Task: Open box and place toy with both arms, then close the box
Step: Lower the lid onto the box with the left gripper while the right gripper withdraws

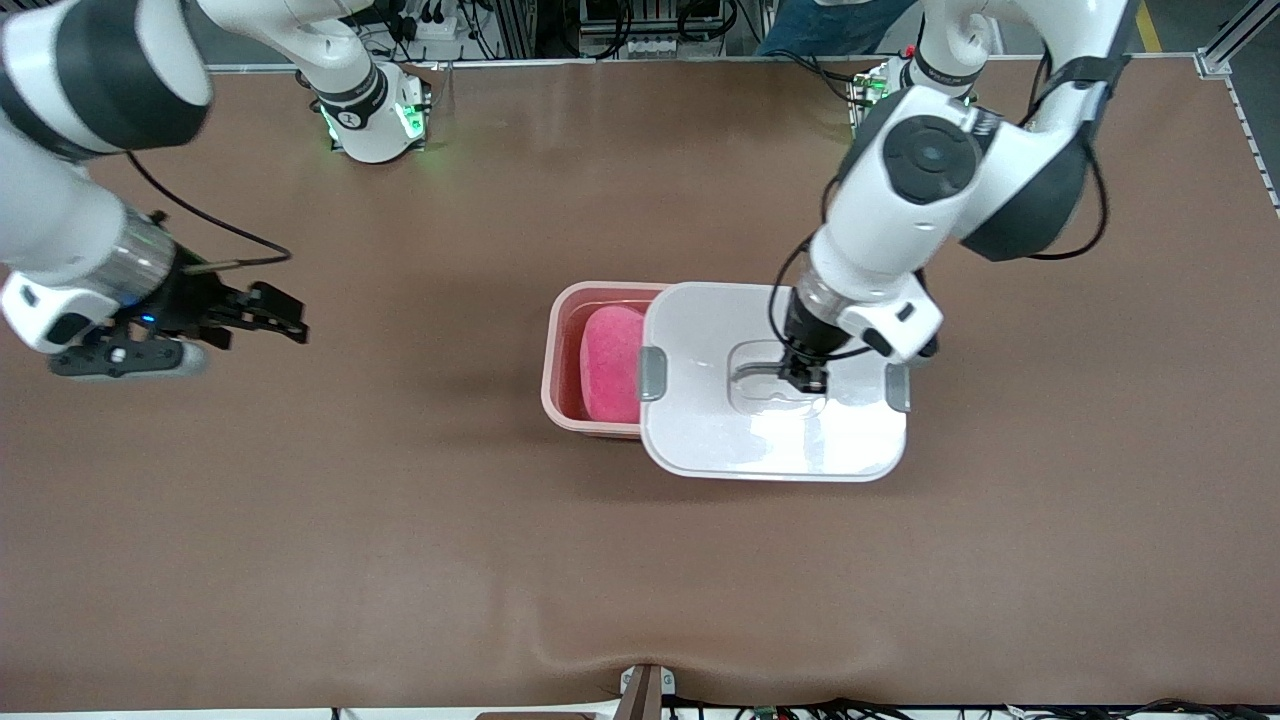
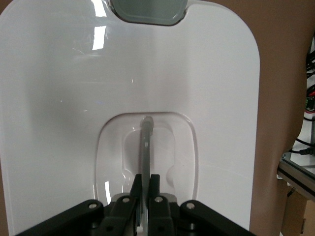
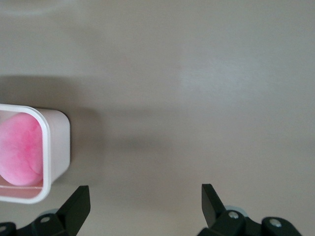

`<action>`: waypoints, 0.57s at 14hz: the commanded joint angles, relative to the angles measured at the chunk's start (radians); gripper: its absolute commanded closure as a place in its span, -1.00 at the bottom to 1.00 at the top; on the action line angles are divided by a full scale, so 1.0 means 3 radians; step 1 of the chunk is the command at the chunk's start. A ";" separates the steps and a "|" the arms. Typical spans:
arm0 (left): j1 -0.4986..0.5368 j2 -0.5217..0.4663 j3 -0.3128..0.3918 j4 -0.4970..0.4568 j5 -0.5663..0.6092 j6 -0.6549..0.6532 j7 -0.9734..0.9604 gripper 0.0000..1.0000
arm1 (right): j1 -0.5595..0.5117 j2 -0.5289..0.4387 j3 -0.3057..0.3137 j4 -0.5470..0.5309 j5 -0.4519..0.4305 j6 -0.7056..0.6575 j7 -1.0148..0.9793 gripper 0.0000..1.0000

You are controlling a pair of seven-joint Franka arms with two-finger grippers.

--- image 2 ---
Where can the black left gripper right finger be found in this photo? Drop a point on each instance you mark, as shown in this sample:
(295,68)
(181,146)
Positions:
(162,216)

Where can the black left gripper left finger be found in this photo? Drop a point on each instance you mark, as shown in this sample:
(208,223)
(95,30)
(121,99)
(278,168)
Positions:
(118,216)

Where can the white box lid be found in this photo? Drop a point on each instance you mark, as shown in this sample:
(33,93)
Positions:
(73,98)

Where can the brown cardboard box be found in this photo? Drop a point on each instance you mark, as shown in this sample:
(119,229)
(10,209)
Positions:
(300,214)

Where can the aluminium camera mount profile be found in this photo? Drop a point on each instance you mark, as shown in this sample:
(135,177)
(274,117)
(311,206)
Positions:
(297,174)

